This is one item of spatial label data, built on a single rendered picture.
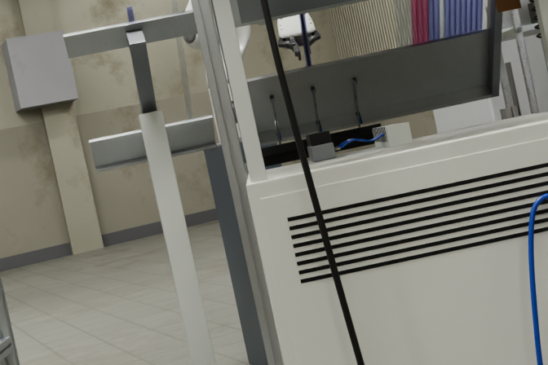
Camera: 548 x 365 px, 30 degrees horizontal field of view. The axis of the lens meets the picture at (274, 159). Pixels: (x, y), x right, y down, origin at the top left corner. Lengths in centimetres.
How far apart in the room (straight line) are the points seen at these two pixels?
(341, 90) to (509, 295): 100
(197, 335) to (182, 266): 18
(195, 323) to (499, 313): 100
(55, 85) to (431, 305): 808
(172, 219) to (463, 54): 87
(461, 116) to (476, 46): 501
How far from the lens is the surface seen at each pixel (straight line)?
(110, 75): 1020
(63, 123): 997
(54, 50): 979
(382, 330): 185
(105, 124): 1012
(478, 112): 754
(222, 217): 324
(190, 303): 264
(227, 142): 222
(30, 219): 995
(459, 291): 186
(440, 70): 274
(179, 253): 262
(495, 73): 275
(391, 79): 272
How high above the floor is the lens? 69
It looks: 1 degrees down
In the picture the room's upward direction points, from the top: 12 degrees counter-clockwise
